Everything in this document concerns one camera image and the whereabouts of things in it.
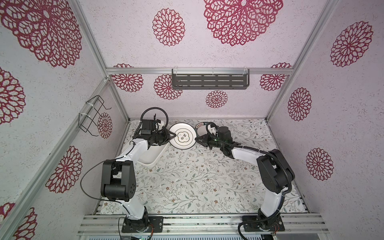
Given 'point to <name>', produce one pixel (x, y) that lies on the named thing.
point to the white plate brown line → (185, 136)
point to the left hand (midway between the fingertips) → (175, 137)
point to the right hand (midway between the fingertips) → (195, 136)
